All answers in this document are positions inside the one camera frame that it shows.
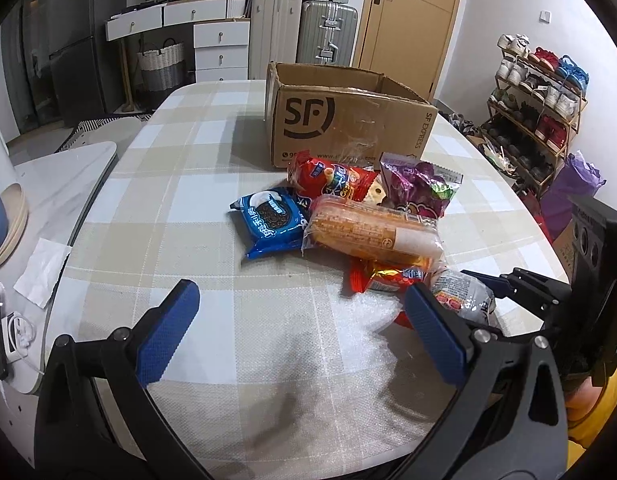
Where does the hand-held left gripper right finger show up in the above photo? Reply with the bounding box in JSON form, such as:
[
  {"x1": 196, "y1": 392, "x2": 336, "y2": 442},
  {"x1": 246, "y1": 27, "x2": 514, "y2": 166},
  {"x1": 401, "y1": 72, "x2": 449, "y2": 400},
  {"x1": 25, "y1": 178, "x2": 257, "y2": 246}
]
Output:
[{"x1": 403, "y1": 282, "x2": 569, "y2": 480}]

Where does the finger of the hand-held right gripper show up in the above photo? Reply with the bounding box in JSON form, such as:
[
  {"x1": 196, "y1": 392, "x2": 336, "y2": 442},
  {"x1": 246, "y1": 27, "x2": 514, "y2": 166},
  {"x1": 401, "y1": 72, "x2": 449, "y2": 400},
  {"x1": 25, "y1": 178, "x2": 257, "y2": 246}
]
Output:
[{"x1": 461, "y1": 268, "x2": 572, "y2": 333}]

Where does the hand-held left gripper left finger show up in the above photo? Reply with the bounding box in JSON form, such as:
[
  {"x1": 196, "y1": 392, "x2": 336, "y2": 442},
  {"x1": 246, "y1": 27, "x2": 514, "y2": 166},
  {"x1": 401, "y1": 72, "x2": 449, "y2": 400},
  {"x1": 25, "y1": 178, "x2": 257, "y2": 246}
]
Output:
[{"x1": 36, "y1": 280, "x2": 214, "y2": 480}]

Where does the clear snack packet red print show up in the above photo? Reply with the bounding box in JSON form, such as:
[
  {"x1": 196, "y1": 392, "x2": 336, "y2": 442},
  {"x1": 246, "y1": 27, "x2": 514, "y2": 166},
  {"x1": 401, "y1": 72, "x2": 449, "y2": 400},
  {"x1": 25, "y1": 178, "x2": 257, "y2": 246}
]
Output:
[{"x1": 429, "y1": 267, "x2": 497, "y2": 328}]

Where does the small red snack packet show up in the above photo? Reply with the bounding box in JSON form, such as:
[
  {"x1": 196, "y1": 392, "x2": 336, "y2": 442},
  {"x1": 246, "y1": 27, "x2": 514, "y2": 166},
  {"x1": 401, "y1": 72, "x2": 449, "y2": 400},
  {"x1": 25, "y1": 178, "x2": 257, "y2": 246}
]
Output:
[{"x1": 345, "y1": 257, "x2": 435, "y2": 330}]

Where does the purple snack packet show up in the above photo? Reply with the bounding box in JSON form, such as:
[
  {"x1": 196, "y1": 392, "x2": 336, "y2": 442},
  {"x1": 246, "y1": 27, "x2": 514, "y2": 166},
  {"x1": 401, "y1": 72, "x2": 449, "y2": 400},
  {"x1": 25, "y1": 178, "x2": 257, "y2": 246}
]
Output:
[{"x1": 379, "y1": 152, "x2": 463, "y2": 220}]

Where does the large red chip bag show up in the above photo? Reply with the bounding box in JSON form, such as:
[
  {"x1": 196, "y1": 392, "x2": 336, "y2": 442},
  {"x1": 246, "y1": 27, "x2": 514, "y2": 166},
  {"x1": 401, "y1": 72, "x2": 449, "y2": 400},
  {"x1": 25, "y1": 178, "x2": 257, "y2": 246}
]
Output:
[{"x1": 287, "y1": 150, "x2": 384, "y2": 207}]

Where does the brown cardboard box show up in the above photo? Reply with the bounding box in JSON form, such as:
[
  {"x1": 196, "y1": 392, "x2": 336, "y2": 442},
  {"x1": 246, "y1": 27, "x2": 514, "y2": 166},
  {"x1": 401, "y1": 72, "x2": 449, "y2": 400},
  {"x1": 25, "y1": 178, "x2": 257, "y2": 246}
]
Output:
[{"x1": 265, "y1": 61, "x2": 438, "y2": 170}]

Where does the cardboard box on floor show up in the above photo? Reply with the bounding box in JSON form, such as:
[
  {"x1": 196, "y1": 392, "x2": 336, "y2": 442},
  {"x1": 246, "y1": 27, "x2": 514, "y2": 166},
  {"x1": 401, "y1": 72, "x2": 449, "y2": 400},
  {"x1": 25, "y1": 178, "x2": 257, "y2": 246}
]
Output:
[{"x1": 556, "y1": 220, "x2": 580, "y2": 282}]

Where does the purple bag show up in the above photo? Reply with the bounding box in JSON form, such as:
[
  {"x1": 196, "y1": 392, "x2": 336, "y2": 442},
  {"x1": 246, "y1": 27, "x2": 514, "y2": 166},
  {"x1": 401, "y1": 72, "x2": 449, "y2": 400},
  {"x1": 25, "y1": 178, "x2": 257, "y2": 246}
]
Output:
[{"x1": 539, "y1": 152, "x2": 608, "y2": 241}]

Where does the clear packet of orange cake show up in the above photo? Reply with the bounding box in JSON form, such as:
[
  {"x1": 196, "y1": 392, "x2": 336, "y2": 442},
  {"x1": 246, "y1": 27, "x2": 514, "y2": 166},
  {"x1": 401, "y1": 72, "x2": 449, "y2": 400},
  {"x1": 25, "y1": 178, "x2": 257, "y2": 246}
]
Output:
[{"x1": 301, "y1": 195, "x2": 445, "y2": 267}]

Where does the bin with rubbish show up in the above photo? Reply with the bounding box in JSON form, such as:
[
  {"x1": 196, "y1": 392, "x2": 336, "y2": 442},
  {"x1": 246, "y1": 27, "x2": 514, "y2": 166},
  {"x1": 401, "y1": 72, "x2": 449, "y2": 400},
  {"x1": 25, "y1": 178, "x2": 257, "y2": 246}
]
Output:
[{"x1": 481, "y1": 145, "x2": 515, "y2": 175}]

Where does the white paper napkin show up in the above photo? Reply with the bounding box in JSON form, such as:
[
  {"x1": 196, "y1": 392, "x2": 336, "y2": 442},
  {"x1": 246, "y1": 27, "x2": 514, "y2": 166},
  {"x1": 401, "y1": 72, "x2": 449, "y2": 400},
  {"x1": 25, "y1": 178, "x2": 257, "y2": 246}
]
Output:
[{"x1": 13, "y1": 238, "x2": 72, "y2": 308}]

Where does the blue cookie packet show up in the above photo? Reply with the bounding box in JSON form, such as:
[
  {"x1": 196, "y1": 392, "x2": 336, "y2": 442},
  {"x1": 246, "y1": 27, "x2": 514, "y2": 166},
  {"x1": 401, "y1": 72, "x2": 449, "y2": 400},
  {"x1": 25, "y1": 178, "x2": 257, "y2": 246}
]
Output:
[{"x1": 230, "y1": 186, "x2": 312, "y2": 260}]

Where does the white charger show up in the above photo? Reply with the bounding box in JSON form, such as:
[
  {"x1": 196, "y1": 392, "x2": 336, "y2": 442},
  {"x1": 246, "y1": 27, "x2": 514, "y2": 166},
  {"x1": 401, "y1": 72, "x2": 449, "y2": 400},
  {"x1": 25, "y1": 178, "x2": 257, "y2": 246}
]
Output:
[{"x1": 0, "y1": 312, "x2": 38, "y2": 361}]

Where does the beige checkered tablecloth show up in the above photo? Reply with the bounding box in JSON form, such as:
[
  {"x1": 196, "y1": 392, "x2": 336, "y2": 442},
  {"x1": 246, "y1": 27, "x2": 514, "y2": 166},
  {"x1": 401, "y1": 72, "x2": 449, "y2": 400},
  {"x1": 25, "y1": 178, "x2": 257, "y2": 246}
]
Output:
[{"x1": 38, "y1": 79, "x2": 570, "y2": 480}]

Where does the wooden shoe rack with shoes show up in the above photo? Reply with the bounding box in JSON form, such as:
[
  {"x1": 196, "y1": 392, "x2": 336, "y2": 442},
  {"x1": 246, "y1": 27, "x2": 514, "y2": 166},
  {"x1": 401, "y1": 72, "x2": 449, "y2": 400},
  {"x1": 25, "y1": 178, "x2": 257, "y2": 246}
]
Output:
[{"x1": 476, "y1": 34, "x2": 590, "y2": 197}]

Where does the white marble side table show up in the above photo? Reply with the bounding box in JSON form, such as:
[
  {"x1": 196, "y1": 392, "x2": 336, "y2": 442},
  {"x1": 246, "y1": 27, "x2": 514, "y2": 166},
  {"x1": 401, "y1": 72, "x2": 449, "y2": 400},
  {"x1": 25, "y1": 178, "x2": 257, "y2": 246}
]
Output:
[{"x1": 0, "y1": 141, "x2": 119, "y2": 397}]

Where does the pile of shoes on floor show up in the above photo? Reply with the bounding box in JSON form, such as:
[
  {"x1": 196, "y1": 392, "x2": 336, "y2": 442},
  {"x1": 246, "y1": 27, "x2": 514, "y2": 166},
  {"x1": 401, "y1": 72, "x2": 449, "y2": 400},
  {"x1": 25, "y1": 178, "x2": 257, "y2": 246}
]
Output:
[{"x1": 447, "y1": 111, "x2": 483, "y2": 137}]

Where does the white cylindrical container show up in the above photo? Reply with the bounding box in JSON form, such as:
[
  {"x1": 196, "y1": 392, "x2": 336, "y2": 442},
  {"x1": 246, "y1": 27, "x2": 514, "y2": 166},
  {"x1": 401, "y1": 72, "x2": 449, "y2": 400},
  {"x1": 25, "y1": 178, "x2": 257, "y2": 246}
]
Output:
[{"x1": 0, "y1": 115, "x2": 20, "y2": 197}]

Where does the woven laundry basket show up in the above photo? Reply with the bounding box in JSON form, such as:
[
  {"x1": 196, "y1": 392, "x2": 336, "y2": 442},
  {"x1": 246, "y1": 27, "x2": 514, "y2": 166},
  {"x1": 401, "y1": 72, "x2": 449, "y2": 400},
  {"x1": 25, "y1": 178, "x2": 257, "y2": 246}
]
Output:
[{"x1": 137, "y1": 40, "x2": 186, "y2": 93}]

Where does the wooden door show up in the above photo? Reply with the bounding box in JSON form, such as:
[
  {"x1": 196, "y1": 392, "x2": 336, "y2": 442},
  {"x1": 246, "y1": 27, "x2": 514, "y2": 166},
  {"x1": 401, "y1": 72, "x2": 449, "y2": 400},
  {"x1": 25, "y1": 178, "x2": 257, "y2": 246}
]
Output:
[{"x1": 353, "y1": 0, "x2": 467, "y2": 101}]

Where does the white dresser with drawers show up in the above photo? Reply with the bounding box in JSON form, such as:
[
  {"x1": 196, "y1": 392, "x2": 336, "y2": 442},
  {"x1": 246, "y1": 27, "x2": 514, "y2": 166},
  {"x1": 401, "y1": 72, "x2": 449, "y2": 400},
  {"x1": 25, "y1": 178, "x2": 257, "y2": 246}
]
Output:
[{"x1": 106, "y1": 0, "x2": 252, "y2": 83}]

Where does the dark refrigerator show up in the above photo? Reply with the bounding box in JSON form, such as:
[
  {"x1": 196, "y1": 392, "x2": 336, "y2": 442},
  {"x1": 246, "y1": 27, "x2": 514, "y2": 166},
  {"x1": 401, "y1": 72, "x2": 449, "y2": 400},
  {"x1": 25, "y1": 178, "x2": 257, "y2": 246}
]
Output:
[{"x1": 0, "y1": 0, "x2": 125, "y2": 117}]

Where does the beige suitcase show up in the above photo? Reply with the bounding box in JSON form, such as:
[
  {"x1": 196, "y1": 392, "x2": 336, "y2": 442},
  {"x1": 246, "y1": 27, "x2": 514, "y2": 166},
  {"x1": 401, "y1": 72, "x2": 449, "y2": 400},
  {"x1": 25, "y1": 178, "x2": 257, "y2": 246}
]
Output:
[{"x1": 249, "y1": 0, "x2": 303, "y2": 81}]

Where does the silver suitcase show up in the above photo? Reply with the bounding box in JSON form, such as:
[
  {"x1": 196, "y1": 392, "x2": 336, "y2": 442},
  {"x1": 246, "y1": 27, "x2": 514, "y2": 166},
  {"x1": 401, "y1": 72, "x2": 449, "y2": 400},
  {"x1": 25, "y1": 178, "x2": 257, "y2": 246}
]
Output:
[{"x1": 296, "y1": 0, "x2": 359, "y2": 67}]

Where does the wooden-handled broom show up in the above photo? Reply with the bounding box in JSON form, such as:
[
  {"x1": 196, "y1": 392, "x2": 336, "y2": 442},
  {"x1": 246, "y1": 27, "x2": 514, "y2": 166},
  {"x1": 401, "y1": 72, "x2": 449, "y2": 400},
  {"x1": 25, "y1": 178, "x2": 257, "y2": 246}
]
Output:
[{"x1": 119, "y1": 35, "x2": 138, "y2": 112}]

